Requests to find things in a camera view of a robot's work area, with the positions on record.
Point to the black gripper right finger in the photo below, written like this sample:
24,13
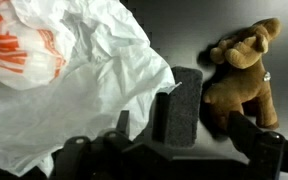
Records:
267,151

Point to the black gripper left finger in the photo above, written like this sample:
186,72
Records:
110,156

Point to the dark grey sponge block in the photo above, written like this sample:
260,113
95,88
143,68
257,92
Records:
176,114

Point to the white plastic bag orange print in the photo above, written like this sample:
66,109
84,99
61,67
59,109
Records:
68,68

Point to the brown plush moose toy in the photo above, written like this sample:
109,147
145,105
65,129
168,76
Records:
246,85

